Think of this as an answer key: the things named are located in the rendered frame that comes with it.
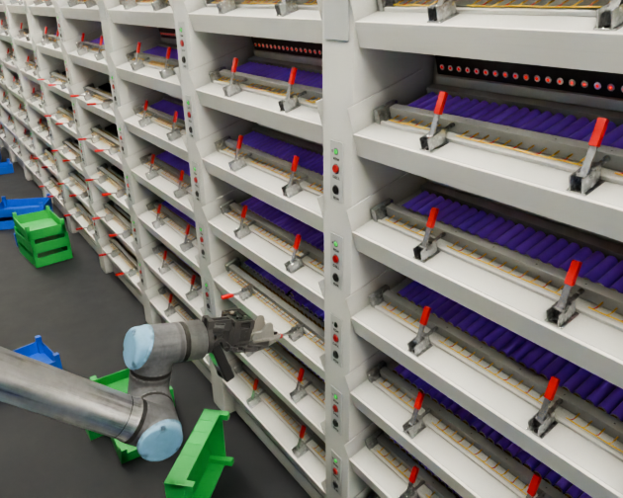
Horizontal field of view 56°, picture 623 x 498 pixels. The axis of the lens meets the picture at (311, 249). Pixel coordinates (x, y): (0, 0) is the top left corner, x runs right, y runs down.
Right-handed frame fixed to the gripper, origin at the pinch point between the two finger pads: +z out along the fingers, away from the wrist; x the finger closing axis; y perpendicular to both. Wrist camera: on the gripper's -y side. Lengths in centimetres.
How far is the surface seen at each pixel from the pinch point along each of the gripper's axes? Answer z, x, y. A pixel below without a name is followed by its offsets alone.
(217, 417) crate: 0.6, 22.5, -37.4
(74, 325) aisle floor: -9, 139, -60
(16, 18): -6, 325, 67
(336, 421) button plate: 7.0, -21.0, -12.8
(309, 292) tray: 1.1, -9.3, 15.7
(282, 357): 15.2, 15.3, -15.8
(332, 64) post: -11, -19, 66
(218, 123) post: 0, 45, 46
